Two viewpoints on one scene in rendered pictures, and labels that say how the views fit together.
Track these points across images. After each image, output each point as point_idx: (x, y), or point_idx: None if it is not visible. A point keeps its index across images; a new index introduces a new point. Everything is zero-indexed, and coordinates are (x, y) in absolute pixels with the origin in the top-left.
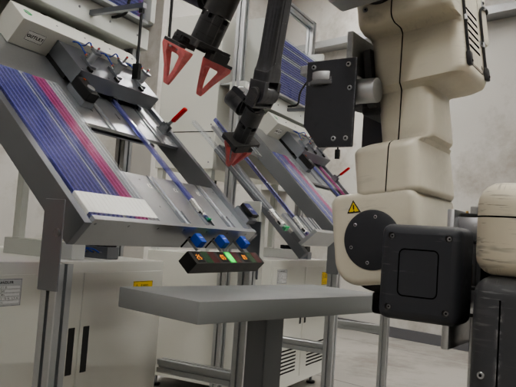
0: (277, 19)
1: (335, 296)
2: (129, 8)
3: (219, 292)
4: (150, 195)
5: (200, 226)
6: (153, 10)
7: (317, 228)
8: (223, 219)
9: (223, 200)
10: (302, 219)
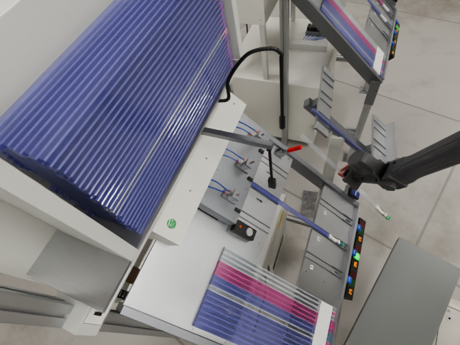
0: (450, 166)
1: (441, 311)
2: (252, 145)
3: None
4: (316, 279)
5: (347, 272)
6: (240, 42)
7: (378, 126)
8: (343, 220)
9: (335, 190)
10: (376, 148)
